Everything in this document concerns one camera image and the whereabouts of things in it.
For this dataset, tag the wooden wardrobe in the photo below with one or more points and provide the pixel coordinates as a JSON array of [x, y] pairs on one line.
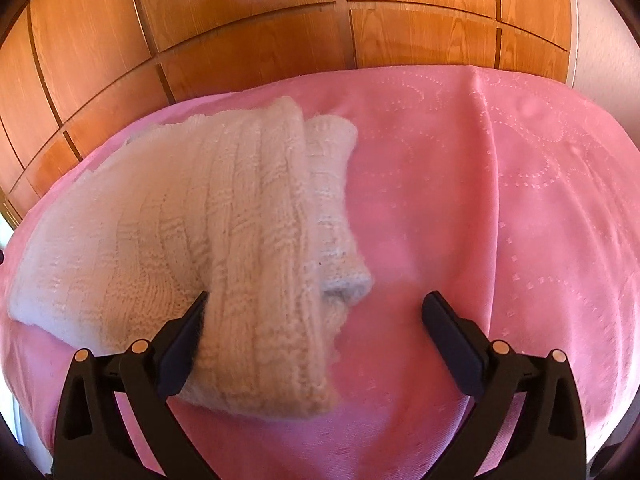
[[250, 35]]

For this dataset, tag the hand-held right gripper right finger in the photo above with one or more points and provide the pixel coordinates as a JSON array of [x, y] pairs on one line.
[[450, 330]]

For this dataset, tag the pink bed blanket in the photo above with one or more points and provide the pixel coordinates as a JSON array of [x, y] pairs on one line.
[[475, 210]]

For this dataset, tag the white knit sweater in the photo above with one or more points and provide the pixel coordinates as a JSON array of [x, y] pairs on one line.
[[200, 220]]

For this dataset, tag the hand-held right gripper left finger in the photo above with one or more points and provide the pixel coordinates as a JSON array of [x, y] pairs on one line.
[[180, 345]]

